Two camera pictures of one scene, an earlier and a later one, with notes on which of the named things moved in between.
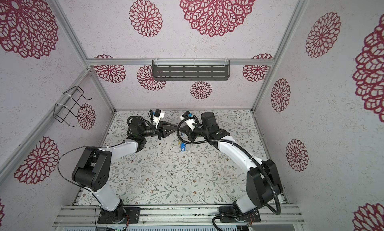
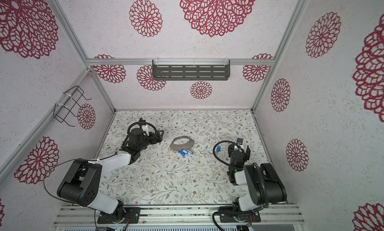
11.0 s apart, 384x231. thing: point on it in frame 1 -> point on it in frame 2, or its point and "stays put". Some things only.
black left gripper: (162, 129) -> (159, 137)
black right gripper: (190, 133) -> (231, 150)
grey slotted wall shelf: (190, 69) stays put
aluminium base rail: (181, 216) stays put
